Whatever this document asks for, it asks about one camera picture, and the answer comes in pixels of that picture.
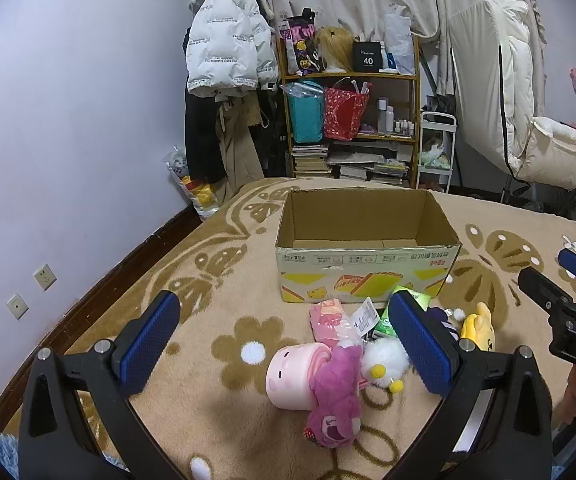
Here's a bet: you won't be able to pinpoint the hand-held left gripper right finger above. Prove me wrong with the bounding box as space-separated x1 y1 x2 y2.
388 290 554 480

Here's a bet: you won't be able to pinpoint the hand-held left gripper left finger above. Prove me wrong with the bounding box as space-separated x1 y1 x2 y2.
18 290 183 480

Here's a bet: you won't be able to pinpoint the purple plush toy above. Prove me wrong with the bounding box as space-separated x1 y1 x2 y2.
425 306 461 343

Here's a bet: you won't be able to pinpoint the white fluffy plush toy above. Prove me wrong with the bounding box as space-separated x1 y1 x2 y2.
359 337 411 393

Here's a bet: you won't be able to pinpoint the green packet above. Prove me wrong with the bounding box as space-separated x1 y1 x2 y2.
372 285 431 341

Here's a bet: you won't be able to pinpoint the yellow plush toy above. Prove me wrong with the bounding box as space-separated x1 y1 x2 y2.
459 301 498 352

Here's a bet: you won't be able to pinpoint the cardboard box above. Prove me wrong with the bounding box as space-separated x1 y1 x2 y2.
274 187 463 306

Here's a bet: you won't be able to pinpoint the pink plastic-wrapped packet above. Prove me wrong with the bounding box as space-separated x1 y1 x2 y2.
309 298 364 348

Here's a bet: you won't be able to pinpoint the magenta bear plush toy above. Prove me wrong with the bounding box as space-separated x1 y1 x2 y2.
304 344 366 448

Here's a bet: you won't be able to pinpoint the white printed label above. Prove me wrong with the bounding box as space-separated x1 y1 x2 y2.
353 296 381 336

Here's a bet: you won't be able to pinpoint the cream quilt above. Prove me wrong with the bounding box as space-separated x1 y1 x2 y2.
510 116 576 191

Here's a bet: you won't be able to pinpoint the plastic bag with yellow toys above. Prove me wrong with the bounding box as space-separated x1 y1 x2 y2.
163 146 221 220

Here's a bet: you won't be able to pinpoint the white trolley cart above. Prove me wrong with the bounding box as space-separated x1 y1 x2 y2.
415 111 458 195

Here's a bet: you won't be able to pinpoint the large pile of books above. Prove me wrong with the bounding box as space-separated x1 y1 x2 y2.
328 139 411 187

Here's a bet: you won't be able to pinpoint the beige hanging trousers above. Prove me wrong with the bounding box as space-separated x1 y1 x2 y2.
215 95 266 201

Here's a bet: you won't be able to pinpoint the small stack of books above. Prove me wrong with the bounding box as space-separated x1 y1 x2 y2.
290 142 330 178

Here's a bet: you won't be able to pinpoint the black hanging coat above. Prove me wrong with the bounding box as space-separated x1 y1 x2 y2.
184 25 229 183

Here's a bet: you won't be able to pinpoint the white padded chair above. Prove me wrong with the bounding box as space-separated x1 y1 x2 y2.
448 0 576 201

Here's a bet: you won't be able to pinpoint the group of cosmetic bottles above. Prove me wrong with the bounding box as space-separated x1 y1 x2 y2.
377 99 416 137

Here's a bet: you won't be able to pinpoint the red patterned bag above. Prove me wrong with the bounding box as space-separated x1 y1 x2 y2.
324 80 371 142

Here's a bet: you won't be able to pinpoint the dark hanging clothes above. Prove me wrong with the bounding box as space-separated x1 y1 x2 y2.
260 85 290 178

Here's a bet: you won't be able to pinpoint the teal bag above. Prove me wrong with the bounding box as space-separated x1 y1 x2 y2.
287 91 326 144

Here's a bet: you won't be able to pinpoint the wooden shelf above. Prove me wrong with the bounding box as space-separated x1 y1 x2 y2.
277 35 421 188

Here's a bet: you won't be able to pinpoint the clear plastic bag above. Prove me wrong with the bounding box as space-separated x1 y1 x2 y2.
282 81 325 98

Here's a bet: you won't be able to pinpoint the white plastic bag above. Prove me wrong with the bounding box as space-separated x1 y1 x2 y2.
383 10 416 76

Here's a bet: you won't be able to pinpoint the black box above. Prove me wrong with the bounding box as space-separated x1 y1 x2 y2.
352 40 384 72

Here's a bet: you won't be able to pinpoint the blond wig on mannequin head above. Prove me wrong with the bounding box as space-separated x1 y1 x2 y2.
316 26 356 73

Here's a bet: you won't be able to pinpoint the white puffer jacket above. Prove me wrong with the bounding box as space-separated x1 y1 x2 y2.
187 0 280 98

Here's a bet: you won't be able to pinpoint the pink black packaged accessory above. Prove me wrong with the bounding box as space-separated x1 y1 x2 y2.
280 10 319 77

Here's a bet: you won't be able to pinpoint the white wall socket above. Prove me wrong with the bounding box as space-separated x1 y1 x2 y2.
7 292 30 320
33 263 58 291

